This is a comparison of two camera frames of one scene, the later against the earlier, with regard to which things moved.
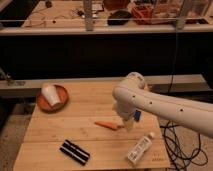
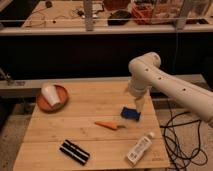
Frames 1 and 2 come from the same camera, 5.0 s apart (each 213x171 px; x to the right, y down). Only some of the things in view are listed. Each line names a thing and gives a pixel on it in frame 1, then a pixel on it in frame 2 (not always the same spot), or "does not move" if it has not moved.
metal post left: x=88 y=15 does not move
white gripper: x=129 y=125 -> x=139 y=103
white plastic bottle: x=135 y=153 does not move
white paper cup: x=50 y=94 does not move
